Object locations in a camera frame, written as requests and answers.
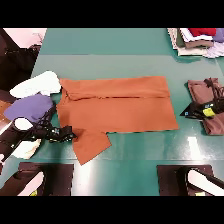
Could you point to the white garment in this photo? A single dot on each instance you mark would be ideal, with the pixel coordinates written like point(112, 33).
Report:
point(36, 84)
point(186, 35)

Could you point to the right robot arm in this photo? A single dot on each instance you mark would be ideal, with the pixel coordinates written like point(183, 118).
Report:
point(203, 180)

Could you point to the dark green garment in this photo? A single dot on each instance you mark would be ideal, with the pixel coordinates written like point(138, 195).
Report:
point(180, 39)

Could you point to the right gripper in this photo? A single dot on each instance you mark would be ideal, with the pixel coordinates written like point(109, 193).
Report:
point(200, 110)

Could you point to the brown garment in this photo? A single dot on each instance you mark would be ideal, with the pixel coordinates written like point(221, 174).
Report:
point(213, 126)
point(199, 44)

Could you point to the purple garment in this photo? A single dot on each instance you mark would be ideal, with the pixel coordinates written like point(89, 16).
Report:
point(30, 107)

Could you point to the lilac garment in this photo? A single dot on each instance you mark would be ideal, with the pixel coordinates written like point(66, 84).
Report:
point(219, 35)

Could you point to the orange shirt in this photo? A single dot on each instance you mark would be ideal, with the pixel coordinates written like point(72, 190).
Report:
point(116, 106)

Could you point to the pale patterned garment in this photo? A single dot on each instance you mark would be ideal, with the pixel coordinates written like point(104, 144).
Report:
point(193, 52)

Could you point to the red garment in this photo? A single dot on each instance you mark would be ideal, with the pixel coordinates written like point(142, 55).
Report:
point(203, 31)

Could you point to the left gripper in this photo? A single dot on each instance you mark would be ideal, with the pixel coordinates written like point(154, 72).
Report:
point(61, 133)

